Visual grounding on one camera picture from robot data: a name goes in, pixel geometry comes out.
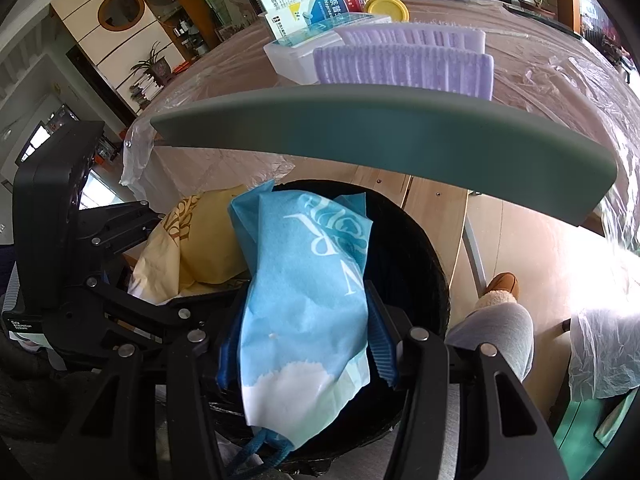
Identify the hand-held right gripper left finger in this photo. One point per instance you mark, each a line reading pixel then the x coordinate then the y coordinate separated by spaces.
pixel 228 355

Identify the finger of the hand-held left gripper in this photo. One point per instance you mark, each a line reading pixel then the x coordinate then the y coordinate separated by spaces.
pixel 120 225
pixel 140 317

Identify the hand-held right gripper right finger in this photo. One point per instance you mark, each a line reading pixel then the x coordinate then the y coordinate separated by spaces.
pixel 382 350

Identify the yellow paper packet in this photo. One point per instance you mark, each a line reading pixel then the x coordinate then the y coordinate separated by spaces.
pixel 200 250

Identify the blue tissue packet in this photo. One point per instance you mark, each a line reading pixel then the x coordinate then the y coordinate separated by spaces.
pixel 300 310

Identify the black trash bin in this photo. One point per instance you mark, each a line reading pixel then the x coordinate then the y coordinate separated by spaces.
pixel 410 260

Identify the purple velcro hair roller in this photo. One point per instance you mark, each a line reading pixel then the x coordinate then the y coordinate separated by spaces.
pixel 415 37
pixel 400 70

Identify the blue red medicine box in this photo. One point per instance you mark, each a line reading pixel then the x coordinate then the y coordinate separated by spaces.
pixel 340 2

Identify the yellow lidded container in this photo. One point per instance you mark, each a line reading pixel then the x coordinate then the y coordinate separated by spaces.
pixel 386 9

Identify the person's right leg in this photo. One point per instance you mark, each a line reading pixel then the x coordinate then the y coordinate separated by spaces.
pixel 500 335

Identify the brown fleece slipper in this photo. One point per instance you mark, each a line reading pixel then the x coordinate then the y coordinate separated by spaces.
pixel 500 290

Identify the white cabinet with oval mirror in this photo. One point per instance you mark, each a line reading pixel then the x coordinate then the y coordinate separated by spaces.
pixel 100 50

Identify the potted plant in brown pot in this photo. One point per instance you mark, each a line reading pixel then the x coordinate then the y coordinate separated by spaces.
pixel 157 65

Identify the clear plastic table cover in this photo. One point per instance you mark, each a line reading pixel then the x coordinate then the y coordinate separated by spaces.
pixel 225 75

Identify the green edged table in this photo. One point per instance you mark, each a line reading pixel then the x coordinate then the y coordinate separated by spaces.
pixel 400 135

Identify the plastic covered green chair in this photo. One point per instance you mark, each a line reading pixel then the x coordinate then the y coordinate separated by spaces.
pixel 605 350

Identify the wooden shelf unit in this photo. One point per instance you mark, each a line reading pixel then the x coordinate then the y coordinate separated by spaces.
pixel 185 0

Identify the clear plastic box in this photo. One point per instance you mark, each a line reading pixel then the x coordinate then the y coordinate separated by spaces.
pixel 290 60

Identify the small white medicine box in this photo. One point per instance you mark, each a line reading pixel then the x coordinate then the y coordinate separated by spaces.
pixel 295 17

